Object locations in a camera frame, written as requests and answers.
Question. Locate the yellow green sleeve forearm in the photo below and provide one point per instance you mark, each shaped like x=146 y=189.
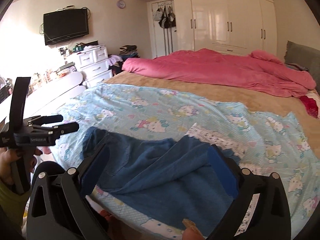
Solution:
x=13 y=206

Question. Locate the black wall television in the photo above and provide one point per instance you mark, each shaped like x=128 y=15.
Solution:
x=65 y=25

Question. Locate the purple wall clock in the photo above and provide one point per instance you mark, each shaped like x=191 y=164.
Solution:
x=121 y=4

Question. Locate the right hand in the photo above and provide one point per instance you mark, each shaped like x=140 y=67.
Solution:
x=191 y=232

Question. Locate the pink plush blanket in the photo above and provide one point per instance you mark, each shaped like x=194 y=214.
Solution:
x=259 y=71

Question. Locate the pile of folded clothes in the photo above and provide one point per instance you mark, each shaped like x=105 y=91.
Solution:
x=128 y=51

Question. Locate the light blue cartoon cat sheet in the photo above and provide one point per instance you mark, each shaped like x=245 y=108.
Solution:
x=281 y=138

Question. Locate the grey quilted headboard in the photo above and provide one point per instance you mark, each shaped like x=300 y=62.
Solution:
x=304 y=56

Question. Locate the white glossy wardrobe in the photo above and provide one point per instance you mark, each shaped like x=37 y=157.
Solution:
x=235 y=27

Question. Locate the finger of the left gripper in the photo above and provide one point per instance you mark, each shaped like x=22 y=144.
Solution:
x=61 y=129
x=42 y=120

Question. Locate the white drawer cabinet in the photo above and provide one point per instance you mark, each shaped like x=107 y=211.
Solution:
x=92 y=63

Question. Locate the blue denim pants lace hem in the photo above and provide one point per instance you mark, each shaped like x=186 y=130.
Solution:
x=167 y=180

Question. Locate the left hand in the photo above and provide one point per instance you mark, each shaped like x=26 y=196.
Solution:
x=9 y=156

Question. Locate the red floral pillow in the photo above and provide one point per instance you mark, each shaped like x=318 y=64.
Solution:
x=310 y=106

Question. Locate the tan bed cover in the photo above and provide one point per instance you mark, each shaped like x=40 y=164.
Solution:
x=255 y=101

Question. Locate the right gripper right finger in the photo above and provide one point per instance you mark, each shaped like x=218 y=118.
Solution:
x=259 y=209

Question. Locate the hanging bags on door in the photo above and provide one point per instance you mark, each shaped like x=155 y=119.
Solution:
x=165 y=17

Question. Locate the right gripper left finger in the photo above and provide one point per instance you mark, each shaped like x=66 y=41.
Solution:
x=58 y=206

